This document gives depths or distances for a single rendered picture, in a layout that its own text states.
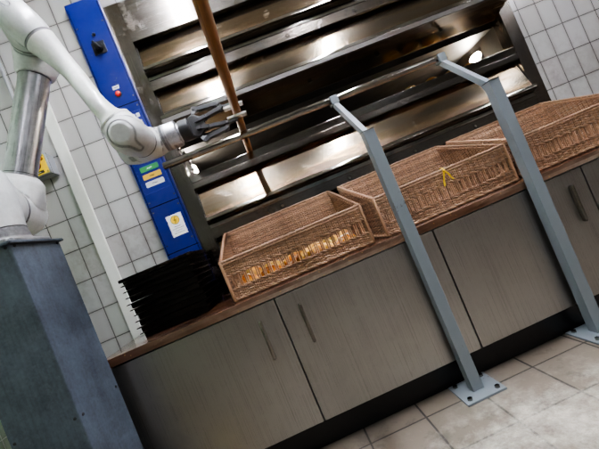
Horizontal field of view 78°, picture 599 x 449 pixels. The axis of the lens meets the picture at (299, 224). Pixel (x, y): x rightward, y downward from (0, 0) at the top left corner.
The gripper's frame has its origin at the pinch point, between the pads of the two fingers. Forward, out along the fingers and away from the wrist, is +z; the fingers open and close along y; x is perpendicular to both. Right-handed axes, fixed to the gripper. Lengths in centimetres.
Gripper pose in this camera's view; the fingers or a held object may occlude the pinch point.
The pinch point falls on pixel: (234, 110)
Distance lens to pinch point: 136.2
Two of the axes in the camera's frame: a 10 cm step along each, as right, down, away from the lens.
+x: 0.5, -0.4, -10.0
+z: 9.2, -3.8, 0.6
